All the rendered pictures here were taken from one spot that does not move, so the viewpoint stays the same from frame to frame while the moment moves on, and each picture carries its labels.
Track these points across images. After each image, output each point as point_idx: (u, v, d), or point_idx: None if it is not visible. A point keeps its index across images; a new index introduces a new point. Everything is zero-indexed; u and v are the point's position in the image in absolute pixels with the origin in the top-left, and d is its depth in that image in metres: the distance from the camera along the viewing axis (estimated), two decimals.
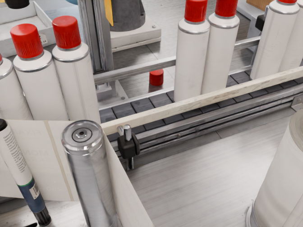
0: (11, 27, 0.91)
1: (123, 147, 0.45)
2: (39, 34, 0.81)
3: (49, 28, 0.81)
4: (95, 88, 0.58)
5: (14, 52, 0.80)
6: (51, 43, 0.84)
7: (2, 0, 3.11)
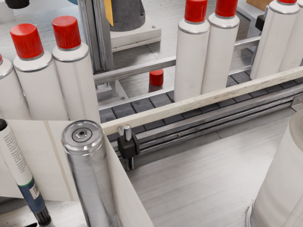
0: None
1: (123, 147, 0.45)
2: None
3: (0, 3, 0.67)
4: (95, 88, 0.58)
5: None
6: (3, 21, 0.70)
7: None
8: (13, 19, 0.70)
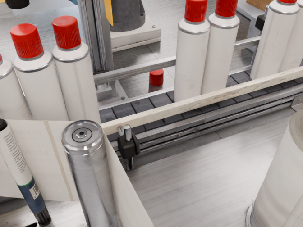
0: None
1: (123, 147, 0.45)
2: None
3: None
4: (95, 88, 0.58)
5: None
6: None
7: (2, 0, 3.11)
8: None
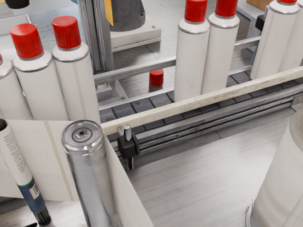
0: None
1: (123, 147, 0.45)
2: None
3: None
4: (95, 88, 0.58)
5: None
6: None
7: (2, 0, 3.11)
8: None
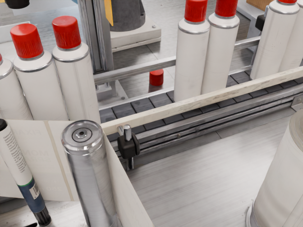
0: (0, 50, 0.81)
1: (123, 147, 0.45)
2: None
3: None
4: (95, 88, 0.58)
5: None
6: None
7: (2, 0, 3.11)
8: None
